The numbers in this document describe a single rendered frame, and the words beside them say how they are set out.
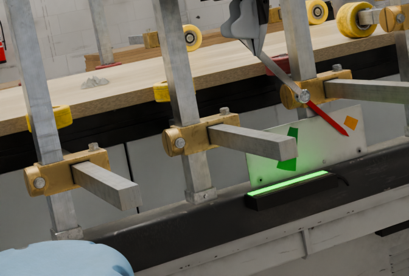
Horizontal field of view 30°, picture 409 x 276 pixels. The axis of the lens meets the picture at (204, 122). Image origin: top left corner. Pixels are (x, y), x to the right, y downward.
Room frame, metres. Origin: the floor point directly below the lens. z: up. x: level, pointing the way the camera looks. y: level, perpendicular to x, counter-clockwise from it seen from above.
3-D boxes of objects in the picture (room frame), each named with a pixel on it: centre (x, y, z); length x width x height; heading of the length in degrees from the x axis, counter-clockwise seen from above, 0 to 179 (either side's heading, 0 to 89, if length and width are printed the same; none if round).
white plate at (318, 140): (1.40, -0.18, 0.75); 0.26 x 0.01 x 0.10; 113
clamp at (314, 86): (1.44, -0.22, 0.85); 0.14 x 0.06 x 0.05; 113
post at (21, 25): (1.24, 0.26, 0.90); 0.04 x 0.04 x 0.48; 23
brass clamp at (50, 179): (1.25, 0.24, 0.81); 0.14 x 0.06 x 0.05; 113
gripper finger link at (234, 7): (1.21, -0.08, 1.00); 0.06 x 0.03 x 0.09; 114
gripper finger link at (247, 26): (1.18, -0.09, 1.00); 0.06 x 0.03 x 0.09; 114
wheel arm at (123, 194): (1.20, 0.20, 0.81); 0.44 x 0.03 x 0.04; 23
